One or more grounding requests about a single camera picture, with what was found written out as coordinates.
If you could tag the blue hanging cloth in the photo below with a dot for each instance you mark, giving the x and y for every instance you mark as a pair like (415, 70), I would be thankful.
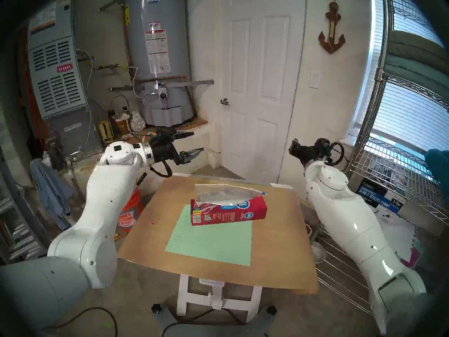
(49, 189)

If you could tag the aluminium ladder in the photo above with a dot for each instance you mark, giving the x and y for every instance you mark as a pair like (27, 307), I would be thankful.
(17, 241)

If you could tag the clear ziplock bag blue slider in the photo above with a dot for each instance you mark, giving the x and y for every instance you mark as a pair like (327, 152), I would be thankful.
(224, 194)

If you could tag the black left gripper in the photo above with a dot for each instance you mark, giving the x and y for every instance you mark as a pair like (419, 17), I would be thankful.
(165, 148)

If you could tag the white light switch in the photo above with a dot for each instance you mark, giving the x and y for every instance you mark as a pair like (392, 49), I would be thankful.
(315, 79)

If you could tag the pale green paper sheet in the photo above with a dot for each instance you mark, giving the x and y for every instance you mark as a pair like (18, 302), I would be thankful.
(210, 239)

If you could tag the grey brown seat cushion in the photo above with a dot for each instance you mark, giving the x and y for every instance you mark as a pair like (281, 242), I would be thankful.
(417, 45)

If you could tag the white window blinds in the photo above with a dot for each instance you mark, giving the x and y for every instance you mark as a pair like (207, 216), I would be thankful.
(414, 118)

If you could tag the white panel door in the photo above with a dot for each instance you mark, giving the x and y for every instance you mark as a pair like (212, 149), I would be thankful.
(261, 111)

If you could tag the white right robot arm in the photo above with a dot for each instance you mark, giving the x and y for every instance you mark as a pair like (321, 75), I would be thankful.
(354, 227)

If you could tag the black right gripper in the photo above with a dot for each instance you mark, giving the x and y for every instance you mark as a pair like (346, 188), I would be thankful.
(310, 151)

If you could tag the white jagged paper sheet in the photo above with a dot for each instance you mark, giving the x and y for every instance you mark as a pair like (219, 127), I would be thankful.
(398, 231)

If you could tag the red freezer bag box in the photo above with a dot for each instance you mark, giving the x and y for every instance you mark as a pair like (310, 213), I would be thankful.
(228, 213)

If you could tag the wooden anchor wall decoration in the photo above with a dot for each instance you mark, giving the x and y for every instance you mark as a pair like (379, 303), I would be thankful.
(332, 20)

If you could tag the foil wrapped object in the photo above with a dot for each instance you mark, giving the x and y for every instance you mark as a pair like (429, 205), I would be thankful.
(137, 122)

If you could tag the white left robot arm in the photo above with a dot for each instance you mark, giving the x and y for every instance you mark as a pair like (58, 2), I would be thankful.
(101, 206)

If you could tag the grey Bryant furnace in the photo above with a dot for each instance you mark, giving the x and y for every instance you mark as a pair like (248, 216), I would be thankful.
(58, 83)

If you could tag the turquoise pillow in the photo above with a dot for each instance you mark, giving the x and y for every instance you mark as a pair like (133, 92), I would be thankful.
(438, 166)

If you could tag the utility pump cardboard box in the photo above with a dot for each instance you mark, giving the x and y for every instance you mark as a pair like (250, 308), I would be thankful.
(382, 199)

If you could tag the brown board table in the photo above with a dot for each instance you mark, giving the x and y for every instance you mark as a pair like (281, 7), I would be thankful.
(280, 241)

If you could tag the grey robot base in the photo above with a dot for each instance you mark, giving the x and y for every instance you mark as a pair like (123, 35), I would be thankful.
(210, 327)

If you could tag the coloured paper stack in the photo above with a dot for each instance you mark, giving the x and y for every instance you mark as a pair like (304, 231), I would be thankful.
(415, 252)

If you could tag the black base knob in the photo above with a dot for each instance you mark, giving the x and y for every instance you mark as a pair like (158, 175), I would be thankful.
(156, 308)
(272, 310)

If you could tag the grey water heater tank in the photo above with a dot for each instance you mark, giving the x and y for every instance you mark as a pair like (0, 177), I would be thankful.
(175, 41)

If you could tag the pale green seat cushion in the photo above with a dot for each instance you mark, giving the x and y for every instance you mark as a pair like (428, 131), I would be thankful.
(410, 74)

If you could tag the white table frame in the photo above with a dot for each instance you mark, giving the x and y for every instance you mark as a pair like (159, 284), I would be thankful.
(217, 294)

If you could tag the orange plastic bucket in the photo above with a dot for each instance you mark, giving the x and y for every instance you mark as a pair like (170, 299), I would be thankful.
(129, 213)

